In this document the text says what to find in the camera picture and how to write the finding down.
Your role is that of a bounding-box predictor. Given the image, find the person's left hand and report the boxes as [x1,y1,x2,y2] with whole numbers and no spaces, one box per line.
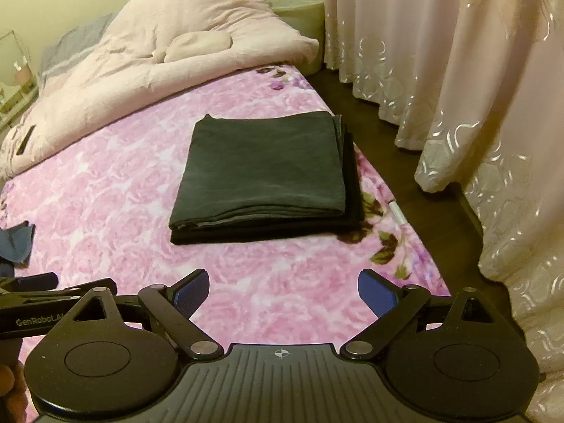
[0,365,31,423]

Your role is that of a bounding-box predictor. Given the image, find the black folded garment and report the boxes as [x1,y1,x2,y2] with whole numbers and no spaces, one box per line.
[171,128,366,246]

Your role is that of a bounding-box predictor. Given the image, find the pink floral bed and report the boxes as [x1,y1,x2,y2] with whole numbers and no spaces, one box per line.
[0,64,452,349]

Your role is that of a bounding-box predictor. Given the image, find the pale patterned curtain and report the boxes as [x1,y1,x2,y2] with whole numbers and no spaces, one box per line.
[306,0,564,406]

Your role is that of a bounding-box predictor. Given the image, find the black phone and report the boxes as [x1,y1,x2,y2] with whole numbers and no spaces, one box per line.
[17,125,37,156]

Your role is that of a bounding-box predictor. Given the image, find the dark grey pants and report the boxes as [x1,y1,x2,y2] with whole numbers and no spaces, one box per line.
[170,115,349,232]

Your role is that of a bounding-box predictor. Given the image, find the round bedside table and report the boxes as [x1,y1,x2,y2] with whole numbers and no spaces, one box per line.
[269,0,327,75]

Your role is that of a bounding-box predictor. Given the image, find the white vanity table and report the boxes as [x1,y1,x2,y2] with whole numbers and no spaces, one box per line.
[0,84,38,128]

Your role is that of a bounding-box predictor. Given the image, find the dark blue jeans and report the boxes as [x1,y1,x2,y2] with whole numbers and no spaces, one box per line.
[0,224,35,265]

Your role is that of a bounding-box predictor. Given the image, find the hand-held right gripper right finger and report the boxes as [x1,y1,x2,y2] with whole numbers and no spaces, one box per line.
[341,269,501,360]

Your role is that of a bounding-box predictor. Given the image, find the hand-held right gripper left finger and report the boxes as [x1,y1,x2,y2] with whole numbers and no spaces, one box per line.
[70,269,222,360]

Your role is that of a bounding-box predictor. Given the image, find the pink duvet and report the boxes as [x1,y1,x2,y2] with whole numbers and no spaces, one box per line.
[0,0,320,181]

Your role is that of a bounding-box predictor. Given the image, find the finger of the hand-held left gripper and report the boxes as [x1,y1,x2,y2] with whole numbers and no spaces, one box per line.
[0,273,117,313]

